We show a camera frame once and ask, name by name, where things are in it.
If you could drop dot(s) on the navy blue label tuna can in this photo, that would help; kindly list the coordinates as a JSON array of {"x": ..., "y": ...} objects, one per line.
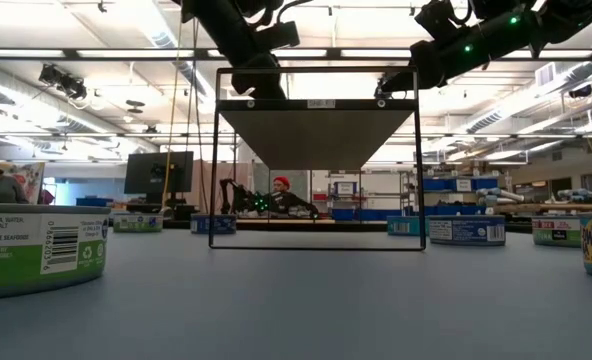
[
  {"x": 468, "y": 231},
  {"x": 226, "y": 225}
]

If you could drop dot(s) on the green white label tuna can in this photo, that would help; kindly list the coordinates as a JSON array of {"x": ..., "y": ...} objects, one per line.
[
  {"x": 136, "y": 223},
  {"x": 26, "y": 260},
  {"x": 556, "y": 235}
]

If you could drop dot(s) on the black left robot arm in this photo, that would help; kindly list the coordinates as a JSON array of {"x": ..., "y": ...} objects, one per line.
[{"x": 216, "y": 20}]

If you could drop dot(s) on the black background robot arm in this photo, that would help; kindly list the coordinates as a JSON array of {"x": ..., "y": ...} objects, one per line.
[{"x": 241, "y": 200}]

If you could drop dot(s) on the pale grey robot arm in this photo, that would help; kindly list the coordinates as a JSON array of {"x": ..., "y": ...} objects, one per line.
[
  {"x": 498, "y": 196},
  {"x": 578, "y": 194}
]

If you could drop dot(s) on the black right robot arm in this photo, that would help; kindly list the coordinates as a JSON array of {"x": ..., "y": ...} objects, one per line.
[{"x": 501, "y": 35}]

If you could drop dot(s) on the wooden block platform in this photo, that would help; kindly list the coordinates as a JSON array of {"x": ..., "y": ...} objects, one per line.
[{"x": 316, "y": 140}]

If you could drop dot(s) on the white air vent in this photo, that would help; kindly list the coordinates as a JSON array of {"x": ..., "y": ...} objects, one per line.
[{"x": 546, "y": 74}]

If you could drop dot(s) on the blue storage bin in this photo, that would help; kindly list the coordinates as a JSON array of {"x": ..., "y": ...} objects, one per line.
[
  {"x": 343, "y": 214},
  {"x": 433, "y": 184},
  {"x": 486, "y": 183}
]

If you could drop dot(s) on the black computer monitor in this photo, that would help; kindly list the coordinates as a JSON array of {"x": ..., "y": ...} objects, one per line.
[{"x": 158, "y": 172}]

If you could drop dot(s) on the blue framed white sign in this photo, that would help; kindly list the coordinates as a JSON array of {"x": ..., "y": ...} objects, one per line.
[{"x": 345, "y": 188}]

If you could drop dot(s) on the black ceiling dome device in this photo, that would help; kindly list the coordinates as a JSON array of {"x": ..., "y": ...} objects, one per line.
[{"x": 581, "y": 91}]

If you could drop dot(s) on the long wooden bench top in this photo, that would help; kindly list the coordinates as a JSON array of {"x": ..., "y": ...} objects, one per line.
[{"x": 561, "y": 207}]

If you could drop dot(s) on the black ceiling spotlight cluster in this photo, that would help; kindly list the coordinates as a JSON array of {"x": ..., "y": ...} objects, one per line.
[{"x": 63, "y": 82}]

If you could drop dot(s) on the blue flat box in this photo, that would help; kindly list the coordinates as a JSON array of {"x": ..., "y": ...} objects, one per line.
[{"x": 93, "y": 202}]

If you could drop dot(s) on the colourful painted poster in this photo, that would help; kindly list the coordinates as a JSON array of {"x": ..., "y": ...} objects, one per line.
[{"x": 32, "y": 177}]

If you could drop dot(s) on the black overhead frame beam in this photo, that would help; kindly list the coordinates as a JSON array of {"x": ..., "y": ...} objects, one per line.
[{"x": 333, "y": 53}]

